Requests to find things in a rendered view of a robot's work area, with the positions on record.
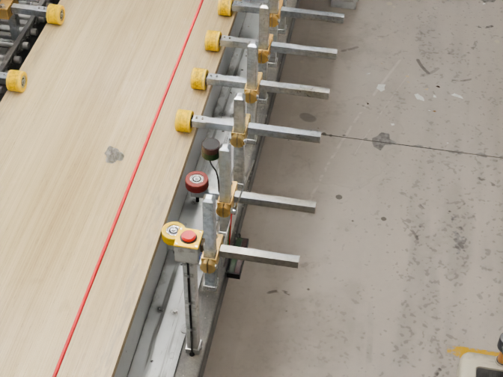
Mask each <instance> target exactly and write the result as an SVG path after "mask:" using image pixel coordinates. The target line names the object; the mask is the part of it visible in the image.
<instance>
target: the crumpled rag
mask: <svg viewBox="0 0 503 377"><path fill-rule="evenodd" d="M104 154H105V155H106V156H107V157H106V162H108V163H111V164H112V163H115V162H116V161H117V160H119V161H122V160H123V159H124V154H123V152H119V151H118V148H113V147H112V146H109V147H108V148H107V151H106V152H105V153H104Z"/></svg>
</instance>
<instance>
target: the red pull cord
mask: <svg viewBox="0 0 503 377"><path fill-rule="evenodd" d="M203 1H204V0H201V1H200V4H199V6H198V9H197V11H196V14H195V17H194V19H193V21H192V24H191V26H190V29H189V32H188V34H187V36H186V39H185V42H184V44H183V47H182V49H181V51H180V54H179V57H178V59H177V62H176V64H175V66H174V69H173V72H172V74H171V78H170V79H169V82H168V85H167V87H166V89H165V93H164V94H163V97H162V100H161V103H160V104H159V107H158V110H157V112H156V115H155V118H154V119H153V122H152V125H151V127H150V130H149V133H148V135H147V138H146V140H145V143H144V146H143V147H142V150H141V153H140V155H139V158H138V161H137V162H136V165H135V168H134V171H133V173H132V176H131V178H130V180H129V183H128V186H127V188H126V191H125V193H124V196H123V199H122V201H121V204H120V206H119V208H118V211H117V214H116V216H115V219H114V221H113V223H112V227H111V229H110V231H109V234H108V236H107V239H106V242H105V244H104V246H103V249H102V251H101V254H100V257H99V259H98V261H97V264H96V267H95V269H94V272H93V274H92V276H91V279H90V282H89V284H88V287H87V289H86V292H85V295H84V297H83V299H82V303H81V304H80V307H79V310H78V312H77V314H76V318H75V320H74V322H73V325H72V328H71V329H70V333H69V335H68V337H67V340H66V343H65V344H64V348H63V350H62V353H61V356H60V358H59V360H58V363H57V365H56V368H55V371H54V373H53V375H52V377H56V376H57V374H58V371H59V369H60V367H61V364H62V361H63V359H64V356H65V354H66V351H67V348H68V346H69V344H70V341H71V338H72V336H73V333H74V331H75V328H76V325H77V323H78V321H79V317H80V316H81V313H82V310H83V307H84V306H85V302H86V300H87V298H88V294H89V292H90V290H91V287H92V285H93V282H94V279H95V277H96V275H97V272H98V269H99V267H100V264H101V262H102V259H103V256H104V254H105V252H106V249H107V247H108V244H109V241H110V238H111V237H112V234H113V231H114V229H115V225H116V224H117V221H118V218H119V216H120V213H121V210H122V208H123V206H124V203H125V200H126V197H127V195H128V193H129V190H130V187H131V185H132V182H133V180H134V178H135V174H136V172H137V170H138V167H139V165H140V162H141V159H142V156H143V155H144V152H145V149H146V147H147V144H148V141H149V139H150V136H151V134H152V131H153V128H154V126H155V124H156V121H157V118H158V116H159V113H160V111H161V108H162V105H163V103H164V101H165V98H166V96H167V93H168V90H169V88H170V86H171V83H172V80H173V78H174V74H175V73H176V70H177V67H178V65H179V63H180V59H181V57H182V55H183V52H184V49H185V48H186V44H187V42H188V39H189V36H190V34H191V32H192V29H193V27H194V24H195V21H196V19H197V17H198V14H199V11H200V9H201V6H202V4H203Z"/></svg>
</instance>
